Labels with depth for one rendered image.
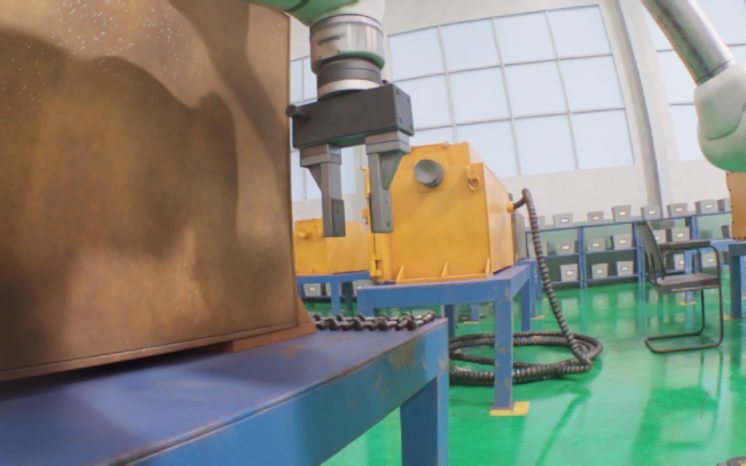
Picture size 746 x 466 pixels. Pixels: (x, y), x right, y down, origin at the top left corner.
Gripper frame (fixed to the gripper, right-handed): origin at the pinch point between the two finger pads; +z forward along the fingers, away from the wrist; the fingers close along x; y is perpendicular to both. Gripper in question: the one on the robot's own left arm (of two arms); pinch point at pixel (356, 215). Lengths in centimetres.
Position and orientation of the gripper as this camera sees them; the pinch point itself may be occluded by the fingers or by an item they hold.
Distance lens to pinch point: 51.1
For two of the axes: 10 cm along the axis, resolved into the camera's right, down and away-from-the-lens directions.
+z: 0.6, 10.0, -0.8
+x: 8.8, -0.9, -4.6
